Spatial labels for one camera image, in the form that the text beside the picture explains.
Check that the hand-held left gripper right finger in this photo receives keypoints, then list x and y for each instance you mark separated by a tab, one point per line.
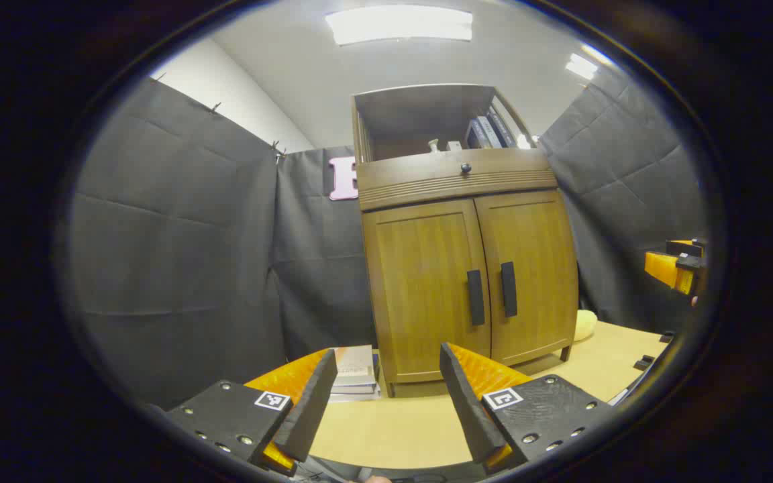
470	409

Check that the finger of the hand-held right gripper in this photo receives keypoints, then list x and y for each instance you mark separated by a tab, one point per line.
685	249
665	268

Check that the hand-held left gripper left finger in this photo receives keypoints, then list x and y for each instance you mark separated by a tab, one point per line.
309	409

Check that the wooden shoe cabinet door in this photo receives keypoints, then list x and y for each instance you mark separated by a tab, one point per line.
420	282
534	268

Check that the wooden double-door shoe cabinet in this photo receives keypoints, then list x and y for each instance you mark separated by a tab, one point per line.
413	111

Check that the thin white book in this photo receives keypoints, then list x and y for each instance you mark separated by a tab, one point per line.
356	397
356	389

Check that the beige cover book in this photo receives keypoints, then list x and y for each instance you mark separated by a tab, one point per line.
355	365

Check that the small black block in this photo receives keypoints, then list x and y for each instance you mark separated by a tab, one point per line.
666	336
643	363

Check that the pale yellow soft object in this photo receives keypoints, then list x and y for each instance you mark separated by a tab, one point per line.
585	327

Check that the small ceiling light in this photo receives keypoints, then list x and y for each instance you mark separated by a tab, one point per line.
581	66

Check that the black backdrop cloth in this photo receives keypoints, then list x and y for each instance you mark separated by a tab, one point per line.
178	235

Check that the grey blue book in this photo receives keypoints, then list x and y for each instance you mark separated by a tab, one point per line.
489	132

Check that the large rectangular ceiling light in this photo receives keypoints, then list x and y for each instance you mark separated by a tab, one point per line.
400	24

